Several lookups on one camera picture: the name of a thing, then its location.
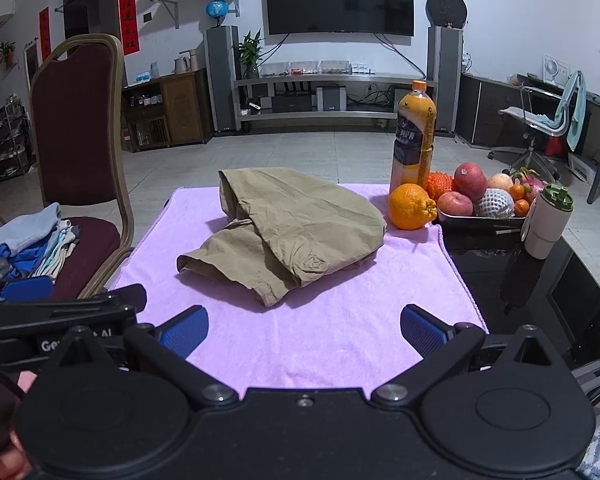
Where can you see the wooden cabinet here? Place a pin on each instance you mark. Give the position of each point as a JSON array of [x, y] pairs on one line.
[[180, 110]]

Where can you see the lilac towel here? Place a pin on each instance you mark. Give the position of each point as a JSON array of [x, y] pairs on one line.
[[330, 340]]

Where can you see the blue globe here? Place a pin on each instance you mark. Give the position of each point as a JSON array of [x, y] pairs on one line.
[[216, 10]]

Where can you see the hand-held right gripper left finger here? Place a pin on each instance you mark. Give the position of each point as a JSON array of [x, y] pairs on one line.
[[182, 332]]

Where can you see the white desk fan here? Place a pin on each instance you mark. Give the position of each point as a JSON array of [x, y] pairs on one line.
[[556, 67]]

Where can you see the pink dragon fruit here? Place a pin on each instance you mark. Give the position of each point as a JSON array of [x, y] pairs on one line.
[[532, 187]]

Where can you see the short red wall banner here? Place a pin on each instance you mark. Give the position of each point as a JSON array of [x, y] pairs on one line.
[[45, 35]]

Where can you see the long red wall banner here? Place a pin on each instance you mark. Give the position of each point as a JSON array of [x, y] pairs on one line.
[[128, 10]]

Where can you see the black round disc ornament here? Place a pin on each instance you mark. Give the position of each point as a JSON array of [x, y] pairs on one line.
[[446, 7]]

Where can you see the white cup with green lid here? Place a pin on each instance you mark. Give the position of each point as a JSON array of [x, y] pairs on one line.
[[542, 230]]

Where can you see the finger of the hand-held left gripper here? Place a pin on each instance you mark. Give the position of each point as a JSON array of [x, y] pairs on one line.
[[27, 288], [120, 299]]

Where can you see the khaki pants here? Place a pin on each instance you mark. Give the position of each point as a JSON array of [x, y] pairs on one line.
[[290, 220]]

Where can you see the teal towel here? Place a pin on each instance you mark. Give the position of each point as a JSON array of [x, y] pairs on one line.
[[576, 110]]

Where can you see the small hanging plant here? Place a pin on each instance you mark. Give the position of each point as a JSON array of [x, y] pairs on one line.
[[7, 52]]

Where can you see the orange juice bottle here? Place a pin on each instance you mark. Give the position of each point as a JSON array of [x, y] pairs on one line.
[[414, 130]]

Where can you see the small tangerine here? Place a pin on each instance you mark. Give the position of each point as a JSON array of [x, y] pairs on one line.
[[517, 191], [522, 208]]

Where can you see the grey television stand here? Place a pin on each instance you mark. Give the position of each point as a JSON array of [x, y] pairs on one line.
[[330, 80]]

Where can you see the maroon banquet chair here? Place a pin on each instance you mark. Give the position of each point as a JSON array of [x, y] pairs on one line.
[[75, 125]]

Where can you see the pale peach apple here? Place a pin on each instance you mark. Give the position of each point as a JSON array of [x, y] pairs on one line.
[[500, 181]]

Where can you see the clear plastic box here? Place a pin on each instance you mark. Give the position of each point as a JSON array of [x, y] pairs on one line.
[[335, 66], [304, 68], [273, 69]]

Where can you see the white kettle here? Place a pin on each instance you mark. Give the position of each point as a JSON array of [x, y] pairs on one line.
[[185, 64]]

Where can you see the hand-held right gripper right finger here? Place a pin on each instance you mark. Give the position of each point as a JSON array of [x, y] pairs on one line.
[[422, 330]]

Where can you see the black sideboard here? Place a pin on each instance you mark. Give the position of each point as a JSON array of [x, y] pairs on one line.
[[490, 110]]

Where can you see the grey tower speaker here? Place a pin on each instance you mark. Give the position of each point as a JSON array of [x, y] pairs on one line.
[[447, 85], [222, 85]]

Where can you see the large orange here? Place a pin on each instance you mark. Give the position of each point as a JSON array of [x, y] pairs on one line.
[[410, 207]]

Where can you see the white office chair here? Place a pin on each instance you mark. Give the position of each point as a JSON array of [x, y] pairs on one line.
[[530, 115]]

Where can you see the metal fruit tray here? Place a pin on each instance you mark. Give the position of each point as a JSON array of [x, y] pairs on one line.
[[470, 223]]

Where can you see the metal shoe rack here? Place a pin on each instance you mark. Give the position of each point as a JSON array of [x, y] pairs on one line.
[[5, 145]]

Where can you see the green potted plant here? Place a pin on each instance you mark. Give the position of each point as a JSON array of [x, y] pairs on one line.
[[250, 52]]

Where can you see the fruit in white foam net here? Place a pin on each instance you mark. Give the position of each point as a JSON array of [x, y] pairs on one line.
[[495, 202]]

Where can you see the orange spiky fruit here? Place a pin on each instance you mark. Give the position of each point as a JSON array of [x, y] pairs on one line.
[[439, 184]]

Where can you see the person's left hand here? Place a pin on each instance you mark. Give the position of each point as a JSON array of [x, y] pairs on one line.
[[9, 462]]

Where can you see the pile of folded clothes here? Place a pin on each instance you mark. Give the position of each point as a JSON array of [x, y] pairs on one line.
[[30, 245]]

